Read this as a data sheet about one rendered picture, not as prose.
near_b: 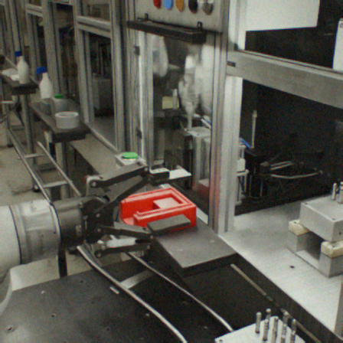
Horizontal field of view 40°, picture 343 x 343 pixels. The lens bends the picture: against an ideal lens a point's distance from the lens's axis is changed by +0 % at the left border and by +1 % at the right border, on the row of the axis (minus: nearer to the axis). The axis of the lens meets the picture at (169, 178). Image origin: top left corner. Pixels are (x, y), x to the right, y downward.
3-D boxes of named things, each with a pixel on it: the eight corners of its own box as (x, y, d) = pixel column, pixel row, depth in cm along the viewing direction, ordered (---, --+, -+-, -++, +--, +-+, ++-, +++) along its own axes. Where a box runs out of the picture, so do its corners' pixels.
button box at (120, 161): (115, 193, 134) (113, 154, 129) (141, 188, 137) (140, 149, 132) (125, 204, 127) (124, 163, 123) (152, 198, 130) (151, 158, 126)
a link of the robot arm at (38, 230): (16, 220, 64) (60, 211, 66) (5, 195, 72) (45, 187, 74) (24, 277, 68) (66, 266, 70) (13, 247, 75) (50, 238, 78)
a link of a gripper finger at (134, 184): (89, 210, 76) (85, 204, 75) (146, 173, 78) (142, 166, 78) (96, 221, 73) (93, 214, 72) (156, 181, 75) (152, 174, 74)
